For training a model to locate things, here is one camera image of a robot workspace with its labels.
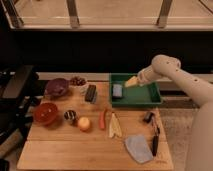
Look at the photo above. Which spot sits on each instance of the black handled knife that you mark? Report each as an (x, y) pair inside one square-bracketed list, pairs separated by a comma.
[(155, 140)]

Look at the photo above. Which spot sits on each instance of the metal cup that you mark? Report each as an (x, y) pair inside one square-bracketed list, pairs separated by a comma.
[(71, 117)]

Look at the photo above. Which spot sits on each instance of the wooden cutting board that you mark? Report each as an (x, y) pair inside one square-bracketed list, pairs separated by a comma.
[(66, 148)]

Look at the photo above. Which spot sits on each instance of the dark rectangular block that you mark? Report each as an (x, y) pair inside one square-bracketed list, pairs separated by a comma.
[(90, 93)]

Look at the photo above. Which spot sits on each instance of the orange ball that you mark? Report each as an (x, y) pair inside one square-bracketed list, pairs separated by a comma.
[(84, 123)]

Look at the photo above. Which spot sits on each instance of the small bowl of nuts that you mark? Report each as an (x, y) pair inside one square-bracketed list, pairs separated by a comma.
[(78, 83)]

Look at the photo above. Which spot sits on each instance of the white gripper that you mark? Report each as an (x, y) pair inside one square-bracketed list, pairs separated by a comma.
[(144, 77)]

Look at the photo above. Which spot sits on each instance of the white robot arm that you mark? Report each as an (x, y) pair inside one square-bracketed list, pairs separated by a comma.
[(200, 149)]

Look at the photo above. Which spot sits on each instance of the orange carrot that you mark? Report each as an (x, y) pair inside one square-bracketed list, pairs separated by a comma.
[(102, 116)]

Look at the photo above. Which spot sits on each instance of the blue grey cloth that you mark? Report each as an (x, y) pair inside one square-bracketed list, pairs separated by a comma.
[(138, 148)]

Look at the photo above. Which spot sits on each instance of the black stand on left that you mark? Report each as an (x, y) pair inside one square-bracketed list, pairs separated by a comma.
[(16, 96)]

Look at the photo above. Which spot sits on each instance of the blue sponge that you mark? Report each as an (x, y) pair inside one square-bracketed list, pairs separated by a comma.
[(117, 91)]

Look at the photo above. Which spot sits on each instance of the red bowl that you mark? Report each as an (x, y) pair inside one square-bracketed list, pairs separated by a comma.
[(45, 114)]

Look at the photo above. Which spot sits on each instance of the purple bowl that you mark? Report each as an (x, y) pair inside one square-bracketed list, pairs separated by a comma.
[(56, 88)]

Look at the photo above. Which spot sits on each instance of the green plastic tray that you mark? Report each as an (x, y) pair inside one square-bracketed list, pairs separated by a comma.
[(133, 97)]

